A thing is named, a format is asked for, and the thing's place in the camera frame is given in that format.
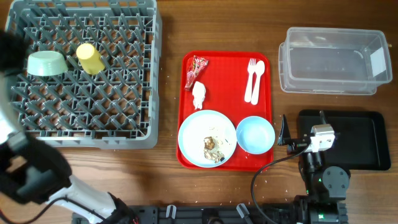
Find light blue plastic bowl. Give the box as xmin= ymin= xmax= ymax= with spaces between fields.
xmin=236 ymin=116 xmax=275 ymax=154

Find green plastic bowl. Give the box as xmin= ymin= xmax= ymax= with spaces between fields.
xmin=27 ymin=51 xmax=68 ymax=77

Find white plastic fork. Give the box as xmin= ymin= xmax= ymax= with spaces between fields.
xmin=244 ymin=58 xmax=256 ymax=103

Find yellow plastic cup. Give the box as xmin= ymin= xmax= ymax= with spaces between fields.
xmin=76 ymin=43 xmax=105 ymax=75

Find white tissue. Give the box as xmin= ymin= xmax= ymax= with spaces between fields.
xmin=192 ymin=82 xmax=206 ymax=110

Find red snack wrapper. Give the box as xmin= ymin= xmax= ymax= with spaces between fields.
xmin=184 ymin=55 xmax=208 ymax=91

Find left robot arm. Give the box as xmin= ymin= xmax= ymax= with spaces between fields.
xmin=1 ymin=30 xmax=139 ymax=223

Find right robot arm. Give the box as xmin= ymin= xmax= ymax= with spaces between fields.
xmin=277 ymin=111 xmax=350 ymax=224

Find grey plastic dishwasher rack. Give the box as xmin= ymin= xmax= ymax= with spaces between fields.
xmin=6 ymin=0 xmax=162 ymax=149

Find black plastic tray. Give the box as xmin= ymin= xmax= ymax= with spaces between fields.
xmin=313 ymin=110 xmax=391 ymax=170

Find clear plastic bin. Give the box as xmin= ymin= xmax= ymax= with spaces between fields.
xmin=279 ymin=27 xmax=393 ymax=95

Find red plastic serving tray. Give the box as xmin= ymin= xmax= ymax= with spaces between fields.
xmin=176 ymin=50 xmax=274 ymax=172

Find brown food scraps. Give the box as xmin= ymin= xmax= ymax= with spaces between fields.
xmin=203 ymin=137 xmax=224 ymax=163

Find white plastic spoon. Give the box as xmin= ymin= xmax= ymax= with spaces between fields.
xmin=251 ymin=60 xmax=266 ymax=105

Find light blue dinner plate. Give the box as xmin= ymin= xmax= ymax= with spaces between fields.
xmin=178 ymin=110 xmax=237 ymax=168

